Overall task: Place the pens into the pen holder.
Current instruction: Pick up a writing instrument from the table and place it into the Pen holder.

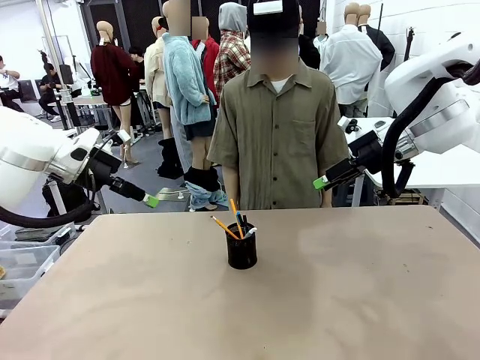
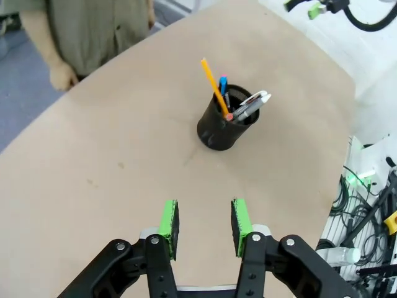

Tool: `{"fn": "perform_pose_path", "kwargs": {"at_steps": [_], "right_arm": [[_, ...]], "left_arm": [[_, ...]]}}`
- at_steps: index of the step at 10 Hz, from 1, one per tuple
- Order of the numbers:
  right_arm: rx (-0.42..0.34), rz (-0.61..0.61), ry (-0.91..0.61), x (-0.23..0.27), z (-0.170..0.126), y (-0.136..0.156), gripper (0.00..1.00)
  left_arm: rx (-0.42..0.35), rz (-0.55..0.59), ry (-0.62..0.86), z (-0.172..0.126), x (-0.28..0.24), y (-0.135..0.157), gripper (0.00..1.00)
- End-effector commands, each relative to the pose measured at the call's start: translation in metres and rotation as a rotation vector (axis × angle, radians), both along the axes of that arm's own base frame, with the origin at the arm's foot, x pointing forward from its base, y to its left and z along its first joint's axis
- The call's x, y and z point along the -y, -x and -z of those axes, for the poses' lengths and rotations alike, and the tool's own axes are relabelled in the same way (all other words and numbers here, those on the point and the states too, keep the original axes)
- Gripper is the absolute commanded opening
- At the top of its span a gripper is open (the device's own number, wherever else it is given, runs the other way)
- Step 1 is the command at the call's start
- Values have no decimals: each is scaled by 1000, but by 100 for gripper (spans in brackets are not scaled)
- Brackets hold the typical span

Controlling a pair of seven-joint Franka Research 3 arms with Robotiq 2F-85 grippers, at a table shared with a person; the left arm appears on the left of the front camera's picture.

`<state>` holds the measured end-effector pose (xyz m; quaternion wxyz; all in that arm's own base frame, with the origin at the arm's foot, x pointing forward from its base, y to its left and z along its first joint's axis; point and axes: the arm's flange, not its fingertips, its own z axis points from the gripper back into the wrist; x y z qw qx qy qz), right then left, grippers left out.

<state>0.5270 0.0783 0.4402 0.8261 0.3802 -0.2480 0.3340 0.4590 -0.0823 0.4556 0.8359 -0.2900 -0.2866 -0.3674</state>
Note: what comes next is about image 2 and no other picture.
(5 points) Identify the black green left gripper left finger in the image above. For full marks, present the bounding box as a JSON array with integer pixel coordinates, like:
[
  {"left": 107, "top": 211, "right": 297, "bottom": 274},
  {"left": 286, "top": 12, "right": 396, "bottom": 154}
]
[{"left": 57, "top": 199, "right": 181, "bottom": 298}]

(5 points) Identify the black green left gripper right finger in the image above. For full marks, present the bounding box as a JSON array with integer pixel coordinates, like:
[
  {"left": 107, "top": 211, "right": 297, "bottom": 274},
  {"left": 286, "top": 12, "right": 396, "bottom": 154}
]
[{"left": 230, "top": 197, "right": 361, "bottom": 298}]

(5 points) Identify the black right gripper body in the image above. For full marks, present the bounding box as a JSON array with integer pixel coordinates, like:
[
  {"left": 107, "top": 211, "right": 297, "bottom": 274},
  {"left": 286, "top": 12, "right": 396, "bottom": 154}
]
[{"left": 322, "top": 0, "right": 351, "bottom": 14}]

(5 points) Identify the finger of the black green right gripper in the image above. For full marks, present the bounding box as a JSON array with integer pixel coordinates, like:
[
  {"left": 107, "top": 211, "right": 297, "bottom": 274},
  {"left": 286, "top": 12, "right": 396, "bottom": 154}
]
[
  {"left": 306, "top": 1, "right": 328, "bottom": 20},
  {"left": 283, "top": 0, "right": 303, "bottom": 13}
]

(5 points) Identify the black marker with blue cap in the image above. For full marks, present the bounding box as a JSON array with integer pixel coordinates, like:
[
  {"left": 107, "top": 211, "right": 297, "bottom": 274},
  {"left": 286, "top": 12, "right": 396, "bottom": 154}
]
[{"left": 218, "top": 74, "right": 232, "bottom": 108}]

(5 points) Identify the silver white pen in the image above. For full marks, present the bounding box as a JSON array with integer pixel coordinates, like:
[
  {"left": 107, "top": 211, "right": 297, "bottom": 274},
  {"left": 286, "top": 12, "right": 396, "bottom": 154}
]
[{"left": 231, "top": 89, "right": 273, "bottom": 123}]

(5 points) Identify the person's right forearm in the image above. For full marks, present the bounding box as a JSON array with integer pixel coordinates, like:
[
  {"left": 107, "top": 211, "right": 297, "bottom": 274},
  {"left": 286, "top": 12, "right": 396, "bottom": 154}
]
[{"left": 19, "top": 8, "right": 65, "bottom": 68}]

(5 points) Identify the black mesh pen holder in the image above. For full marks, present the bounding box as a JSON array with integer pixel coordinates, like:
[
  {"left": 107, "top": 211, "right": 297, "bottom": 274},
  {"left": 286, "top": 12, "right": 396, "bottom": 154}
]
[{"left": 197, "top": 84, "right": 261, "bottom": 152}]

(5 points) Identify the person's left hand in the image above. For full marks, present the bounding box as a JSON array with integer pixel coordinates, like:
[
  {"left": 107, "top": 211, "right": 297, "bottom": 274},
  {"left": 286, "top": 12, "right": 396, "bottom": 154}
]
[{"left": 145, "top": 0, "right": 156, "bottom": 30}]

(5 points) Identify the person's right hand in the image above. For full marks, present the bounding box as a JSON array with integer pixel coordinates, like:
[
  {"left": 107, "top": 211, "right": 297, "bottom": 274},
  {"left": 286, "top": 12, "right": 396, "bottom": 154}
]
[{"left": 49, "top": 60, "right": 79, "bottom": 92}]

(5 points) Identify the clear plastic water bottle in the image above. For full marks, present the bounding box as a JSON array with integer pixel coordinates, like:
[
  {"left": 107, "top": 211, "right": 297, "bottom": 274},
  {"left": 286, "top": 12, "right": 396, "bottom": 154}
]
[{"left": 316, "top": 246, "right": 362, "bottom": 268}]

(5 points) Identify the yellow pencil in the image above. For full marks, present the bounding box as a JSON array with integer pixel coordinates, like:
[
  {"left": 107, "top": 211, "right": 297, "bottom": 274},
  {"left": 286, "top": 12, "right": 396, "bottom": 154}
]
[{"left": 200, "top": 56, "right": 234, "bottom": 122}]

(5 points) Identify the white device with green light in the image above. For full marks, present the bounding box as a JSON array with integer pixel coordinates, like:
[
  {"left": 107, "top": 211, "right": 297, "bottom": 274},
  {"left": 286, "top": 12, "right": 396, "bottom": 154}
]
[{"left": 346, "top": 168, "right": 377, "bottom": 187}]

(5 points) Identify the yellow clamp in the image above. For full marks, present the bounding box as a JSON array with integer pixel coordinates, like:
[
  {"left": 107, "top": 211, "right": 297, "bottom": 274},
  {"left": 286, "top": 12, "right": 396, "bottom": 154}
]
[{"left": 383, "top": 210, "right": 397, "bottom": 235}]

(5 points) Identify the person in olive shirt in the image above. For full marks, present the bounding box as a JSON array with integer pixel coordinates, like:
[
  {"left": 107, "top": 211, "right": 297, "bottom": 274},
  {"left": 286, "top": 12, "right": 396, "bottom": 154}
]
[{"left": 18, "top": 0, "right": 156, "bottom": 79}]

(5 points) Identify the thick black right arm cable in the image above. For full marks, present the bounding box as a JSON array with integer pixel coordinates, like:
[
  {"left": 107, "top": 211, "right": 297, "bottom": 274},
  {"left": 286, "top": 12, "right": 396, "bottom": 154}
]
[{"left": 342, "top": 0, "right": 397, "bottom": 34}]

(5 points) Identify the black cable bundle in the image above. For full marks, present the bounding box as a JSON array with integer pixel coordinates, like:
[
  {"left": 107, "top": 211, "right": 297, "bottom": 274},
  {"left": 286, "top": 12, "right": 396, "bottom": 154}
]
[{"left": 329, "top": 156, "right": 397, "bottom": 276}]

